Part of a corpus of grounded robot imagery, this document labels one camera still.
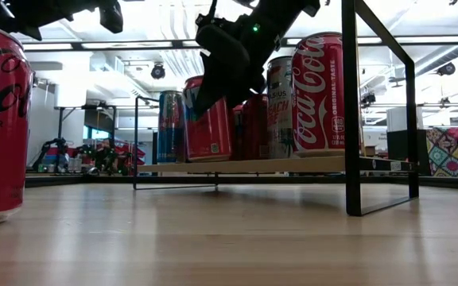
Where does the black overhead beam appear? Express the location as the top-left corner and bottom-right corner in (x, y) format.
(20, 36), (458, 51)

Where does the white Celsius slim can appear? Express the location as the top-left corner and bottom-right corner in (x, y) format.
(266, 56), (295, 160)

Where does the colourful patterned cloth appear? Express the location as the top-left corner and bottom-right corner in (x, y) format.
(425, 125), (458, 179)

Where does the small black ceiling device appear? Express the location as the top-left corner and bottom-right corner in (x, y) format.
(359, 91), (377, 107)

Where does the red Star Wars Coca-Cola can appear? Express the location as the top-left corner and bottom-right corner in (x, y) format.
(291, 31), (363, 158)

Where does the black aluminium rig frame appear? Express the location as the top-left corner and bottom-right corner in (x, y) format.
(25, 172), (458, 191)

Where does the black ceiling fixture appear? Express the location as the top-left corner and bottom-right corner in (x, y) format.
(435, 62), (456, 77)

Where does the black cabinet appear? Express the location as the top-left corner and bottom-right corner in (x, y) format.
(386, 129), (433, 177)

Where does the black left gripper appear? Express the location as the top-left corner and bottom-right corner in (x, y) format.
(97, 0), (125, 35)

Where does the black hanging camera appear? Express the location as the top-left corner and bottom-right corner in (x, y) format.
(150, 63), (167, 80)

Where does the blue silver Red Bull can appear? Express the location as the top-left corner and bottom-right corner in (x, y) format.
(157, 90), (186, 164)

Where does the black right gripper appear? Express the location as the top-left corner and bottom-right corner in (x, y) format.
(194, 0), (282, 121)

